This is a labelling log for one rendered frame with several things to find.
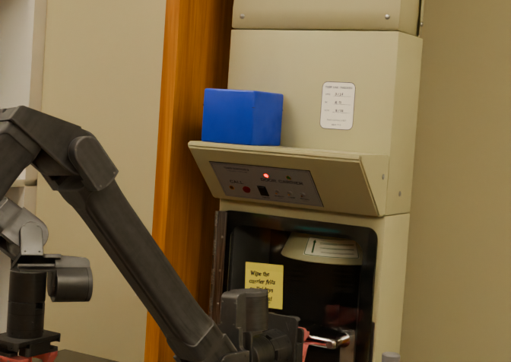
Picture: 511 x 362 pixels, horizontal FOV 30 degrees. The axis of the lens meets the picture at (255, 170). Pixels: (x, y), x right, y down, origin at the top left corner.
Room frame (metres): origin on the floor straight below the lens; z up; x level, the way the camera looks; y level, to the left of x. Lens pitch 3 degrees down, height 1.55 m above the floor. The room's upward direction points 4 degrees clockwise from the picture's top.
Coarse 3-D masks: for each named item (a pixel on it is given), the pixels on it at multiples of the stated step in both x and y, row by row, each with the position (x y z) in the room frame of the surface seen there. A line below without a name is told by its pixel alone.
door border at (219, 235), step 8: (224, 216) 1.69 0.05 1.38; (224, 224) 1.69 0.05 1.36; (216, 232) 1.69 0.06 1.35; (224, 232) 1.69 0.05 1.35; (224, 240) 1.68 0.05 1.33; (224, 248) 1.68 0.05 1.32; (216, 256) 1.69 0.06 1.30; (224, 256) 1.68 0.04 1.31; (216, 264) 1.69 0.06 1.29; (216, 272) 1.69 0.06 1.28; (216, 280) 1.69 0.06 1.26; (216, 288) 1.69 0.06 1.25; (216, 296) 1.69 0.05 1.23; (216, 304) 1.69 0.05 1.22; (216, 312) 1.69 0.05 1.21; (216, 320) 1.69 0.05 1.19
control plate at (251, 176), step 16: (224, 176) 1.62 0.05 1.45; (240, 176) 1.60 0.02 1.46; (256, 176) 1.58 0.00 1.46; (272, 176) 1.57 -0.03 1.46; (304, 176) 1.53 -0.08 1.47; (224, 192) 1.66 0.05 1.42; (240, 192) 1.64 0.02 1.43; (256, 192) 1.62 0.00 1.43; (272, 192) 1.60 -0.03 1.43; (304, 192) 1.56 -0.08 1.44
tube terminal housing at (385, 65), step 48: (240, 48) 1.70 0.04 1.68; (288, 48) 1.65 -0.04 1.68; (336, 48) 1.60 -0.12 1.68; (384, 48) 1.56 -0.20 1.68; (288, 96) 1.64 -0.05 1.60; (384, 96) 1.55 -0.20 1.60; (288, 144) 1.64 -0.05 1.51; (336, 144) 1.59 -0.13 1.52; (384, 144) 1.55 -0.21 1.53; (384, 240) 1.55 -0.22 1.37; (384, 288) 1.56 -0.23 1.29; (384, 336) 1.58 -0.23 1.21
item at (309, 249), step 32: (256, 224) 1.65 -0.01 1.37; (288, 224) 1.62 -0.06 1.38; (320, 224) 1.59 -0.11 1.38; (256, 256) 1.65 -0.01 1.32; (288, 256) 1.62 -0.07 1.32; (320, 256) 1.59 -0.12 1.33; (352, 256) 1.56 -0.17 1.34; (224, 288) 1.68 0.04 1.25; (288, 288) 1.62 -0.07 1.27; (320, 288) 1.59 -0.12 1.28; (352, 288) 1.56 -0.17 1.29; (320, 320) 1.58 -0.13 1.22; (352, 320) 1.55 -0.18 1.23; (320, 352) 1.58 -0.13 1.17; (352, 352) 1.55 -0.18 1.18
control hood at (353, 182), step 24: (192, 144) 1.60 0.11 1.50; (216, 144) 1.58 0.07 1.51; (240, 144) 1.56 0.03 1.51; (288, 168) 1.53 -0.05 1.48; (312, 168) 1.51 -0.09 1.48; (336, 168) 1.48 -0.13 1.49; (360, 168) 1.46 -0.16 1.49; (384, 168) 1.53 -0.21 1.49; (216, 192) 1.67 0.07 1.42; (336, 192) 1.53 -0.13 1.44; (360, 192) 1.50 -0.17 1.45; (384, 192) 1.54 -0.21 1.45
